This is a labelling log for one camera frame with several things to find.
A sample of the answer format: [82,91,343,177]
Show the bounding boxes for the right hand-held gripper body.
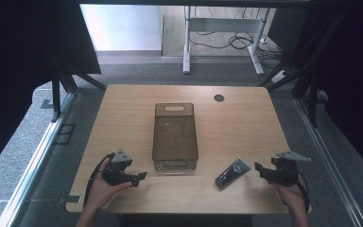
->
[259,150,313,187]

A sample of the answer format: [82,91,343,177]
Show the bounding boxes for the brown transparent plastic basket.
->
[151,102,199,173]

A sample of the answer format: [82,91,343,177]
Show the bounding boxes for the black curtain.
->
[266,0,363,183]
[0,0,102,180]

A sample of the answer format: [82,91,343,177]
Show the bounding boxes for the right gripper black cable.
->
[285,164,311,214]

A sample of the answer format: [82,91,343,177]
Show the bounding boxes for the black floor cables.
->
[189,7,285,69]

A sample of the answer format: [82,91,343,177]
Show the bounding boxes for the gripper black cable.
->
[285,164,311,214]
[82,152,116,207]

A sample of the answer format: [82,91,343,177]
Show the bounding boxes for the person's left hand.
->
[87,158,133,213]

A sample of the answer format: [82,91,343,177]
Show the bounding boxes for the grey squeeze tube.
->
[215,156,252,191]

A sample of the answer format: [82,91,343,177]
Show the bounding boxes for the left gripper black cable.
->
[82,152,116,207]

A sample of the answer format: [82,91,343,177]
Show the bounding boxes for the aluminium floor rail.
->
[294,97,363,227]
[0,92,77,227]

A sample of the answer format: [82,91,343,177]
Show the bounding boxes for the white metal desk frame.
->
[182,5,271,77]

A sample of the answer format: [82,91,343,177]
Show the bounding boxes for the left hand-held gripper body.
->
[101,148,141,188]

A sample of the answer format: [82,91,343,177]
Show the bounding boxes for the black metal stand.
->
[50,56,108,123]
[258,6,354,129]

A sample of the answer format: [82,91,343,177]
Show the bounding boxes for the person's right hand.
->
[269,174,310,215]

